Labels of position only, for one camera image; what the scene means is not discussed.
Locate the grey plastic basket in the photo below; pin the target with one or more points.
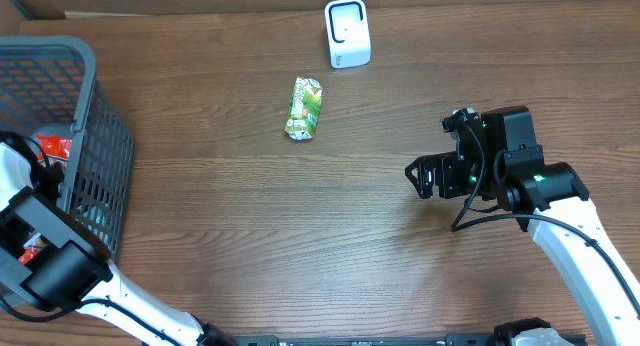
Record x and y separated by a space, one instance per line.
49 87

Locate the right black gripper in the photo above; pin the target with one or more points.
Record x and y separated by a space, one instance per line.
447 165

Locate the white barcode scanner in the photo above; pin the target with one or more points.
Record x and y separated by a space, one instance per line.
348 33

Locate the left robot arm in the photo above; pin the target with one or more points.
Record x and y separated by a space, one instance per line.
55 264

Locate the orange cracker packet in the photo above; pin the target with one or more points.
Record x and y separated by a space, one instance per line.
51 150

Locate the green drink carton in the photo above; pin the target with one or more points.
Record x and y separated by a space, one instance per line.
304 109

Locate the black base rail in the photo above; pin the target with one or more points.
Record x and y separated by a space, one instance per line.
453 339

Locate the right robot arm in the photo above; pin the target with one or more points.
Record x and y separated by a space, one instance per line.
499 170

